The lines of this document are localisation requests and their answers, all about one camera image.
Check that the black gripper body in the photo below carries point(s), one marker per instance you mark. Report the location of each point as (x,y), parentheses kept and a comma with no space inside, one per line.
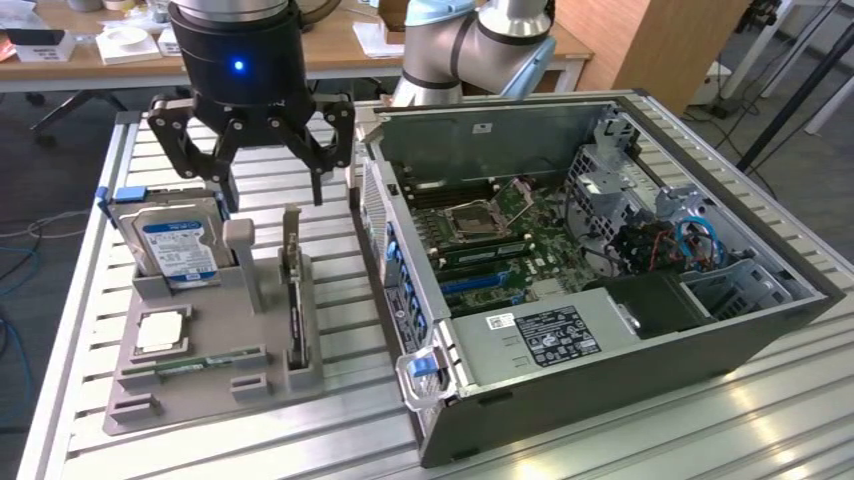
(241,90)

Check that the black graphics card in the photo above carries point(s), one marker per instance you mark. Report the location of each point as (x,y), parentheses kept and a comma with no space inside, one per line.
(298,320)

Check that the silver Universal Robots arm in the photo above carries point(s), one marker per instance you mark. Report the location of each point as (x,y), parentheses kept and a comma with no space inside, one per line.
(434,50)

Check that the small white labelled box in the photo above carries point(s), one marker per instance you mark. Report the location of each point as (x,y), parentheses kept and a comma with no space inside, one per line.
(169,44)

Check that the black office chair base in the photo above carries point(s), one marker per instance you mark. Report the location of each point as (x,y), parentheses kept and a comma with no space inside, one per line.
(68,111)

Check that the stack of white papers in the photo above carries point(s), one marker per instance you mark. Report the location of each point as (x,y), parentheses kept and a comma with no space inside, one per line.
(377,42)

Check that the white box with round dish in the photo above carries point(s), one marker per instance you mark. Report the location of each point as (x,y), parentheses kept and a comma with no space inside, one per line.
(129,46)

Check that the wooden desk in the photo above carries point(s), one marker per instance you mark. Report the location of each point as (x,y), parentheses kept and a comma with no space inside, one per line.
(88,72)

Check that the hard disk with blue caddy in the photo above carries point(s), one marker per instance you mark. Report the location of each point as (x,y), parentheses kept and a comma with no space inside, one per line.
(177,250)

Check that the brown cardboard box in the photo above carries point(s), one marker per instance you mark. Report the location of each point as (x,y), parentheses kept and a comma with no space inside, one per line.
(394,12)

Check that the blue card retention clip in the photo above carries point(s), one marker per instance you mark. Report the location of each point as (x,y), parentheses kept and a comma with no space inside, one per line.
(394,251)
(402,280)
(412,307)

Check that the wide white labelled box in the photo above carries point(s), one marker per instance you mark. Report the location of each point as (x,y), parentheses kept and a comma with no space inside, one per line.
(46,53)

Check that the CPU socket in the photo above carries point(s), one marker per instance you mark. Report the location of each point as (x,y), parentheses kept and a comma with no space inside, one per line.
(475,222)

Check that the black flat device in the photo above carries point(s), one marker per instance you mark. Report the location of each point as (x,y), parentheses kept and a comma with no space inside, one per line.
(36,37)

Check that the metal socket cover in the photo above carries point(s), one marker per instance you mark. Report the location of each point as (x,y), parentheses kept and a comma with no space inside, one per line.
(513,200)

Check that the blue expansion slot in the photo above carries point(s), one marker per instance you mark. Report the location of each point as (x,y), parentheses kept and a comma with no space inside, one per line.
(475,284)

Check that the silver CPU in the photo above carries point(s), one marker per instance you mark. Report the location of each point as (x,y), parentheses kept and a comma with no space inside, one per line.
(162,331)

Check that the silver drive cage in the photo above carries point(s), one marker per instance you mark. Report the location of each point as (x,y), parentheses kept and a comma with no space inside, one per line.
(604,190)

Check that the blue case latch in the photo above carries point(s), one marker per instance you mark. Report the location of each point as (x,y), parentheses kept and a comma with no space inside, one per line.
(420,367)

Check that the grey power supply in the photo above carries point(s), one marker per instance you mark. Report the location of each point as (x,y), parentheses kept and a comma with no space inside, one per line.
(495,350)

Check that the wooden cabinet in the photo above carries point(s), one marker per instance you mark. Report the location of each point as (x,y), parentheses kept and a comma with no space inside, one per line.
(655,45)

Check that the grey parts rack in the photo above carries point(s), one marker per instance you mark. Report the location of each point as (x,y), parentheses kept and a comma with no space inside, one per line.
(221,400)

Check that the white floor box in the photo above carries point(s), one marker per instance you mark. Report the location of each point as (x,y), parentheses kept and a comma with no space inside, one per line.
(711,85)

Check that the open black PC case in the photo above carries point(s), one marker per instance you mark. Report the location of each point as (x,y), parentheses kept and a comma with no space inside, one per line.
(601,400)

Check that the silver disk bay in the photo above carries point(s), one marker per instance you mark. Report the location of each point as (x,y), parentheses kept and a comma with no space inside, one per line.
(741,290)

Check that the black tripod pole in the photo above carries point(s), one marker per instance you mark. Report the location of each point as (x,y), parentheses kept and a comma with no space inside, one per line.
(795,104)

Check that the white table frame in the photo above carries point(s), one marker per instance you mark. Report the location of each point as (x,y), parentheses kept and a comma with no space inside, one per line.
(761,50)

